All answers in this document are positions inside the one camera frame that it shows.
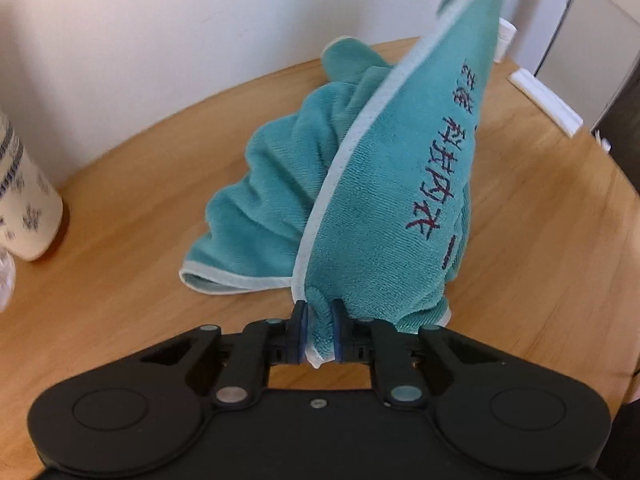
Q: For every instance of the white patterned canister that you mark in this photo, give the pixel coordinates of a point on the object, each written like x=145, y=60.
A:
x=31, y=208

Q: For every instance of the teal microfiber towel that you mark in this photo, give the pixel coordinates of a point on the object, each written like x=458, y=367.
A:
x=362, y=195

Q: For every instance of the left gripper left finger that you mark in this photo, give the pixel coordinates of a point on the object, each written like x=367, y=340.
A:
x=246, y=358

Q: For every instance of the white cabinet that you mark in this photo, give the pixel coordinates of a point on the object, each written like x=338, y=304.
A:
x=592, y=55

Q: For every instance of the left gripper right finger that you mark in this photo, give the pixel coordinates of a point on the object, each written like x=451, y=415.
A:
x=393, y=359

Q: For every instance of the white tissue pack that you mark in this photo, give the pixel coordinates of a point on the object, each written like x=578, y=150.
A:
x=547, y=101

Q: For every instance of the clear water bottle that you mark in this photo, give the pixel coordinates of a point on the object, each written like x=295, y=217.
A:
x=7, y=278

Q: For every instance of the small white bottle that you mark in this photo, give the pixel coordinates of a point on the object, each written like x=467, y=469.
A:
x=506, y=34

